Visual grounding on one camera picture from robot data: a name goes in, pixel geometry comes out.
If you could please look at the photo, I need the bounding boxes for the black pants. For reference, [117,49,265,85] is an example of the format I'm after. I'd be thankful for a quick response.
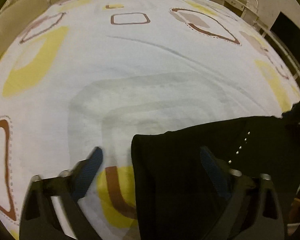
[131,102,300,239]

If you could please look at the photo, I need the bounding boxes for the patterned white bed sheet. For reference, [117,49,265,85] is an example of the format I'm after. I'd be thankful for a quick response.
[0,0,300,239]

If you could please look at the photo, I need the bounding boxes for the white vanity dresser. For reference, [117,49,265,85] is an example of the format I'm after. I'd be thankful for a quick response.
[211,0,268,31]

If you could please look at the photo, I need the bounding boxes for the black wall television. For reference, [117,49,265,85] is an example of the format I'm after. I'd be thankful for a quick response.
[270,12,300,64]

